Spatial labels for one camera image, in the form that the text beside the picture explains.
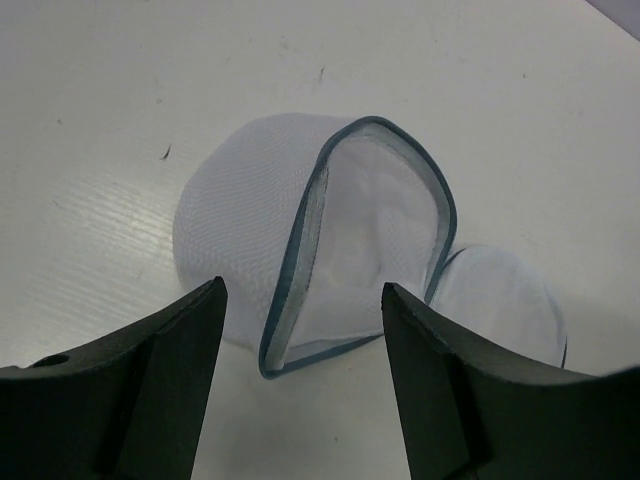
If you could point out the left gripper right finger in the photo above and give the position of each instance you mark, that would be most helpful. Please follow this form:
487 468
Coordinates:
471 409

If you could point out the white mesh laundry bag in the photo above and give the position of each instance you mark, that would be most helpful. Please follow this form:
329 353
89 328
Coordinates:
308 217

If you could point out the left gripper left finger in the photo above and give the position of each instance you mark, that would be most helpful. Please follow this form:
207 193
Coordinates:
129 405

